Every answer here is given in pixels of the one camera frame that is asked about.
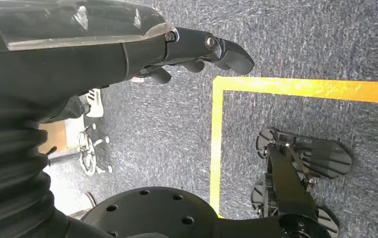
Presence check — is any yellow floor tape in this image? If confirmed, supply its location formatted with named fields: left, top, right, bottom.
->
left=209, top=76, right=378, bottom=219

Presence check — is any light wooden desk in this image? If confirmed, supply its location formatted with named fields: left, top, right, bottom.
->
left=39, top=119, right=68, bottom=155

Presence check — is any office chair star base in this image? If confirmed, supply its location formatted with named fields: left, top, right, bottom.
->
left=77, top=123, right=113, bottom=177

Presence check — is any person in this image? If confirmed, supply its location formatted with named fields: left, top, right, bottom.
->
left=44, top=88, right=105, bottom=123

